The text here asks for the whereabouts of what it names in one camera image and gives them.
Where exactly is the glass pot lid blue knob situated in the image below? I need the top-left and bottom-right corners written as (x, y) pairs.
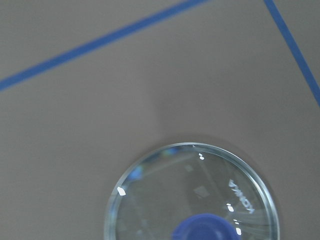
top-left (103, 142), bottom-right (281, 240)

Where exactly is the blue tape line crosswise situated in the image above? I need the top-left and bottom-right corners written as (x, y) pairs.
top-left (0, 0), bottom-right (205, 91)

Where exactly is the blue tape line lengthwise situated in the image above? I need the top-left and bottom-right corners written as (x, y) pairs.
top-left (264, 0), bottom-right (320, 107)

